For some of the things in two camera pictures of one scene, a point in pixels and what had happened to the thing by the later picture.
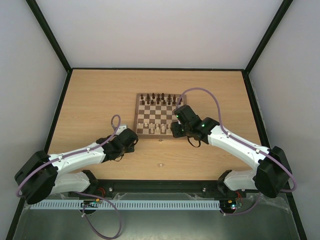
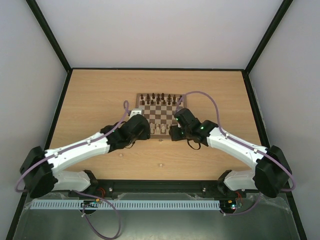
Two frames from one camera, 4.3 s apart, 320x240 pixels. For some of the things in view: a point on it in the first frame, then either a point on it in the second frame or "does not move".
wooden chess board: [154, 113] does not move
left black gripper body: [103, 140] to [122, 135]
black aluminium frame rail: [107, 186] does not move
